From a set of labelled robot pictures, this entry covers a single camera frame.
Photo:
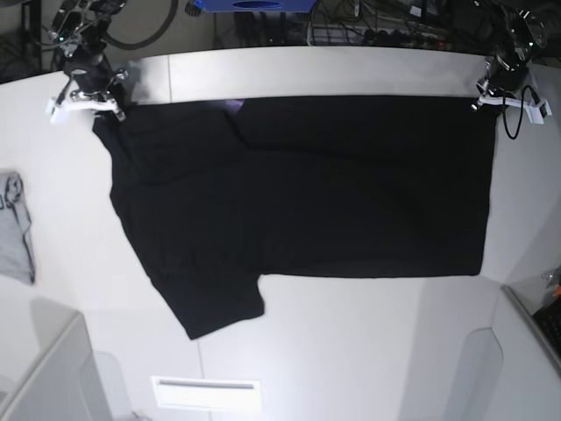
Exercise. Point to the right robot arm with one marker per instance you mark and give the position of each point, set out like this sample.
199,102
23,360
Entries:
80,33

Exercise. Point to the blue box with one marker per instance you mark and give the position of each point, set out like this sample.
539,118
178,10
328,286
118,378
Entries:
215,6

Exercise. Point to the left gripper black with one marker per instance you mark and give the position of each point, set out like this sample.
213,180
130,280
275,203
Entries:
499,79

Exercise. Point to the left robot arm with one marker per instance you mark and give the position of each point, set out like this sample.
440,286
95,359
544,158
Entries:
519,36

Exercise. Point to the grey folded T-shirt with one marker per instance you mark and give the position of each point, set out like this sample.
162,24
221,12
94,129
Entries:
17,257

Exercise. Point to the white label plate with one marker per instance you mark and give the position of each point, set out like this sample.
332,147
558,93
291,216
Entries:
209,395

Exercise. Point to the black keyboard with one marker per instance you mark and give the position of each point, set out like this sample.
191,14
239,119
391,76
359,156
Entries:
548,321

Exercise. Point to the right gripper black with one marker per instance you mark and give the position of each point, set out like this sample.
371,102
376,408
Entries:
92,73

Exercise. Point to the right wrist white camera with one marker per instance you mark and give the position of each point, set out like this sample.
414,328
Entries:
57,112

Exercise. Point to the black power strip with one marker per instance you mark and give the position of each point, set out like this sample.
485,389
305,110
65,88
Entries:
398,39

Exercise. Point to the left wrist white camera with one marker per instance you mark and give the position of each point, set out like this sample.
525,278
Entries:
537,112

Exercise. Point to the black T-shirt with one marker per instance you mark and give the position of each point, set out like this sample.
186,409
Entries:
212,198

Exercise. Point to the wrist white camera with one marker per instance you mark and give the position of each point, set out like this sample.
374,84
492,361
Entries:
57,112
537,112

